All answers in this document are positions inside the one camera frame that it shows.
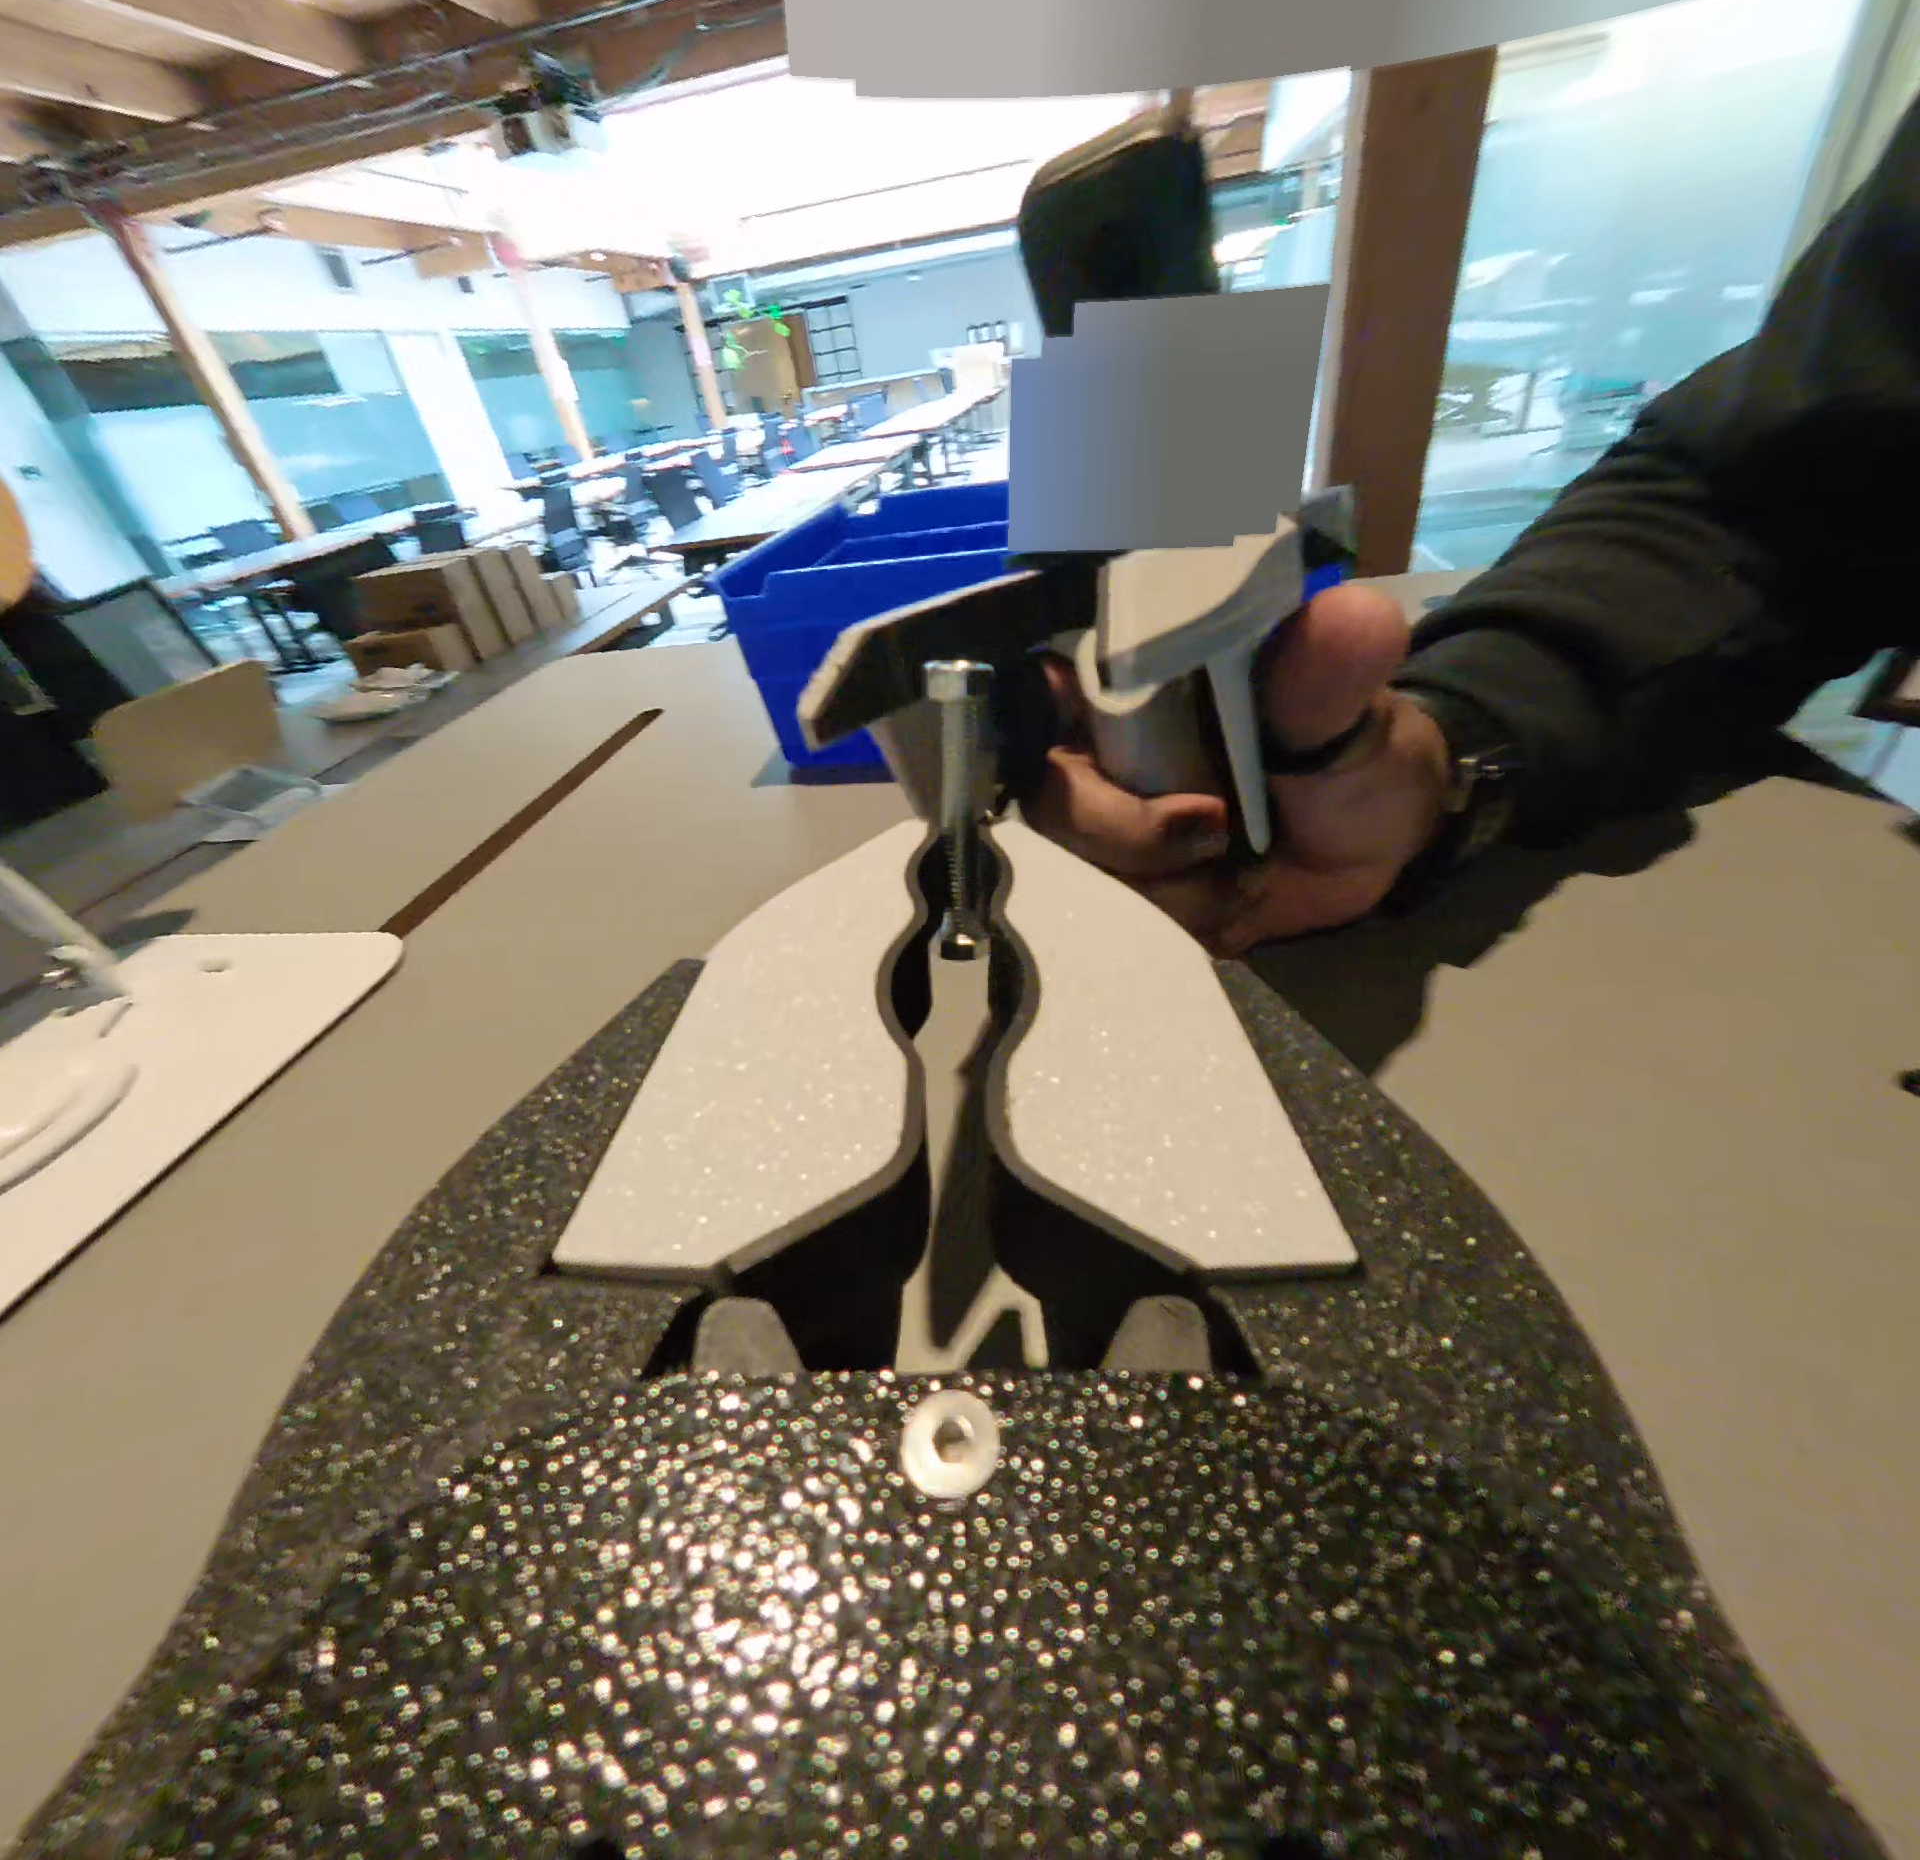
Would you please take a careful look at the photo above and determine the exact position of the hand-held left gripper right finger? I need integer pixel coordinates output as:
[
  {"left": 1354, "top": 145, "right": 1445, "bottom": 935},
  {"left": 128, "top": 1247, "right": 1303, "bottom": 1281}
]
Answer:
[{"left": 981, "top": 817, "right": 1364, "bottom": 1281}]

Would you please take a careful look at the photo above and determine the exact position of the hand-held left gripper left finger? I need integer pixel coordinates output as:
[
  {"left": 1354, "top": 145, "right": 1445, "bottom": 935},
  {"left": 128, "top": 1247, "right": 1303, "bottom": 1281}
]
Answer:
[{"left": 549, "top": 817, "right": 936, "bottom": 1284}]

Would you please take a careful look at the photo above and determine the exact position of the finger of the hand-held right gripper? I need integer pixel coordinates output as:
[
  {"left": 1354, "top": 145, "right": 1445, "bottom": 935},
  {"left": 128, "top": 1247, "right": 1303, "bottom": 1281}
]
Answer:
[
  {"left": 795, "top": 568, "right": 963, "bottom": 841},
  {"left": 969, "top": 568, "right": 1059, "bottom": 835}
]

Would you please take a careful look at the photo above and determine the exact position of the silver bolt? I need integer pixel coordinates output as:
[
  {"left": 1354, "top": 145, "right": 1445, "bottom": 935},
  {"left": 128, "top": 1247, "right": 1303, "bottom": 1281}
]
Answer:
[{"left": 921, "top": 658, "right": 996, "bottom": 932}]

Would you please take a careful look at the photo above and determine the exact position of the person's right hand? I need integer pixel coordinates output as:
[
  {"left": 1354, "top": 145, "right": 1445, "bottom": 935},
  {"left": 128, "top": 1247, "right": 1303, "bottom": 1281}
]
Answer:
[{"left": 1032, "top": 590, "right": 1458, "bottom": 965}]

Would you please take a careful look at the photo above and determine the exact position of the blue plastic bin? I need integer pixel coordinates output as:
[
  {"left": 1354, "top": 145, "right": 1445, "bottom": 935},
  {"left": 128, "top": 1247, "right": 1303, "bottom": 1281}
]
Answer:
[{"left": 707, "top": 480, "right": 1350, "bottom": 772}]

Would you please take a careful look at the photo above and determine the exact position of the row of long tables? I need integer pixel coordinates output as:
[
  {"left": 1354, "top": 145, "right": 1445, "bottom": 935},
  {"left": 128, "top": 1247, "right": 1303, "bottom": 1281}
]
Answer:
[{"left": 151, "top": 377, "right": 1024, "bottom": 647}]

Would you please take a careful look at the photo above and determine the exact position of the group of dark office chairs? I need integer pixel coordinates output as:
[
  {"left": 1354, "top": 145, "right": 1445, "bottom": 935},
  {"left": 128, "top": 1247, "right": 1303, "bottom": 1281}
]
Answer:
[{"left": 165, "top": 407, "right": 963, "bottom": 602}]

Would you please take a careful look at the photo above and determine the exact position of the green hanging plant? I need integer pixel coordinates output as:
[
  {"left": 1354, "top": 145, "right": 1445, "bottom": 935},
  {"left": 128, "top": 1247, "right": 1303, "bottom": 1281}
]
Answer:
[{"left": 716, "top": 288, "right": 797, "bottom": 382}]

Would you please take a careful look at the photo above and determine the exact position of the stack of cardboard boxes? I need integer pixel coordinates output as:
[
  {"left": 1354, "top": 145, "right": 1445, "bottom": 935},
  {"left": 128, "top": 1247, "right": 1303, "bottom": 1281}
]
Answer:
[{"left": 346, "top": 542, "right": 585, "bottom": 681}]

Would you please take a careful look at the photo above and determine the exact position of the black wristwatch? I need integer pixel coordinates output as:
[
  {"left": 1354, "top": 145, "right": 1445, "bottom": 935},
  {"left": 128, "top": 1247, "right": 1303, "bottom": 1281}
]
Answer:
[{"left": 1438, "top": 736, "right": 1519, "bottom": 860}]

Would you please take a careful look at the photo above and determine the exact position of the pile of clear plastic bags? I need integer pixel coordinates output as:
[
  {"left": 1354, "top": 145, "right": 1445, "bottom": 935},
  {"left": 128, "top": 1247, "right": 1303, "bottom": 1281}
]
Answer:
[{"left": 304, "top": 664, "right": 460, "bottom": 727}]

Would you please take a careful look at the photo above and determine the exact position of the white document stand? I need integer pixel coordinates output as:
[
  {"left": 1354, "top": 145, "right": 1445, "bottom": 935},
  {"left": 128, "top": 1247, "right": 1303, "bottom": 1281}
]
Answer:
[{"left": 0, "top": 857, "right": 406, "bottom": 1319}]

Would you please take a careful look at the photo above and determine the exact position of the ceiling projector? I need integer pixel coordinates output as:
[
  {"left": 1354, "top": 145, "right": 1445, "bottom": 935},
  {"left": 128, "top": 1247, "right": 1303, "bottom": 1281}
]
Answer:
[{"left": 487, "top": 82, "right": 609, "bottom": 164}]

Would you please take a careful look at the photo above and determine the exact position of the small wooden board stand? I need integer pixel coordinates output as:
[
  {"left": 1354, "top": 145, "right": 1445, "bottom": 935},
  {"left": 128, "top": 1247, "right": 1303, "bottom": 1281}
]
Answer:
[{"left": 91, "top": 657, "right": 330, "bottom": 846}]

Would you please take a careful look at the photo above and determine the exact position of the wooden support post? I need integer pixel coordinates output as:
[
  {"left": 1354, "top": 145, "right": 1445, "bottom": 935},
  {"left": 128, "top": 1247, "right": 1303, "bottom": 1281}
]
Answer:
[{"left": 1316, "top": 46, "right": 1502, "bottom": 579}]

